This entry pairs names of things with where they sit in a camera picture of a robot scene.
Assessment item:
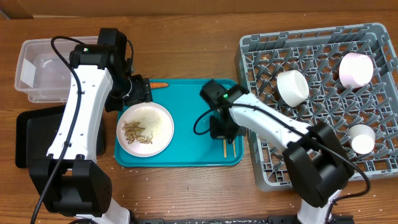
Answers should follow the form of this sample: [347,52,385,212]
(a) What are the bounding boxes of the wooden chopstick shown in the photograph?
[223,139,227,159]
[232,139,237,158]

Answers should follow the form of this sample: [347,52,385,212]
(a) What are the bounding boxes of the orange carrot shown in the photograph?
[150,82,169,89]

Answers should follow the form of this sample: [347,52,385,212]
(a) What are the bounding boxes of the rice and meat leftovers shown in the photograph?
[122,109,162,144]

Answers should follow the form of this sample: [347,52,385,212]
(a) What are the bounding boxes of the pink plate with food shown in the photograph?
[116,103,174,157]

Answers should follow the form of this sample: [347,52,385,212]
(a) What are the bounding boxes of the white bowl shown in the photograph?
[277,70,309,107]

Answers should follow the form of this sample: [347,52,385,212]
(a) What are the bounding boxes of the small white cup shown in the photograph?
[348,124,376,154]

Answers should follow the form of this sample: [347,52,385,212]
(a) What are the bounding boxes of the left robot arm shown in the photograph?
[29,28,152,223]

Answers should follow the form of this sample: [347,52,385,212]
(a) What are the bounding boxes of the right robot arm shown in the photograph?
[200,80,354,223]

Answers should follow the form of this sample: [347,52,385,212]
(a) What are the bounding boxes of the grey dishwasher rack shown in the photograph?
[236,23,397,179]

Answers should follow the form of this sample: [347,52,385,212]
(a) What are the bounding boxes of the teal serving tray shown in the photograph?
[114,79,244,167]

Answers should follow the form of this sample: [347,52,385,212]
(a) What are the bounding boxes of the clear plastic bin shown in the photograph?
[14,35,100,104]

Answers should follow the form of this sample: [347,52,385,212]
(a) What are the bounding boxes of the black bin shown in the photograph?
[15,105,106,169]

